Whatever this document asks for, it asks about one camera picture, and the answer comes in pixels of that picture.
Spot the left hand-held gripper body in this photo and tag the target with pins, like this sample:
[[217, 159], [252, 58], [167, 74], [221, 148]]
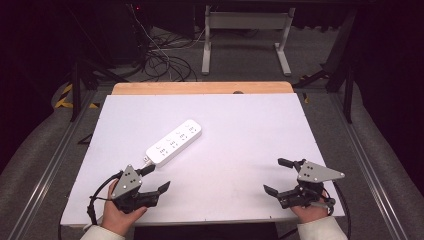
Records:
[[126, 181]]

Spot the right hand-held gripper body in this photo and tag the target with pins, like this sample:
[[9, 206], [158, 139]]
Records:
[[310, 173]]

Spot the white power strip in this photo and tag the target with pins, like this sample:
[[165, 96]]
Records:
[[175, 143]]

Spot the person's left hand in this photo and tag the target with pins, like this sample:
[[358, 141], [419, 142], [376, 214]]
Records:
[[116, 216]]

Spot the person's right hand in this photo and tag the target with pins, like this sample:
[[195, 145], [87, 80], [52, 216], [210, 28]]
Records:
[[310, 213]]

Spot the white paper sheet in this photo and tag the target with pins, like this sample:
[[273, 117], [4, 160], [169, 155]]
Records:
[[240, 140]]

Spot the person's right white sleeve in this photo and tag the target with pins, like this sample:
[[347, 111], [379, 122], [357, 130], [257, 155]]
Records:
[[321, 230]]

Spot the person's white sleeve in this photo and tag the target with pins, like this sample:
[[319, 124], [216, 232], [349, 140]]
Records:
[[321, 230], [100, 233]]

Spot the person's left white sleeve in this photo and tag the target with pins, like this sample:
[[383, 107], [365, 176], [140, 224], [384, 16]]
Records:
[[100, 233]]

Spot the black metal stand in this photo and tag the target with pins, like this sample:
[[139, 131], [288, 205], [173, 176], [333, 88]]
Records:
[[348, 90], [76, 90]]

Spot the wooden table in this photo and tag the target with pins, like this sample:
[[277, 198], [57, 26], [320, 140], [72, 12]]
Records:
[[200, 88]]

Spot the yellow black hazard tape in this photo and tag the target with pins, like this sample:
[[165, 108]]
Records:
[[66, 96]]

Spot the aluminium floor rail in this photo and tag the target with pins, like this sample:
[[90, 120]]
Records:
[[370, 173], [50, 173]]

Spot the white metal desk frame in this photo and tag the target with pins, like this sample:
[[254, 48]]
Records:
[[246, 20]]

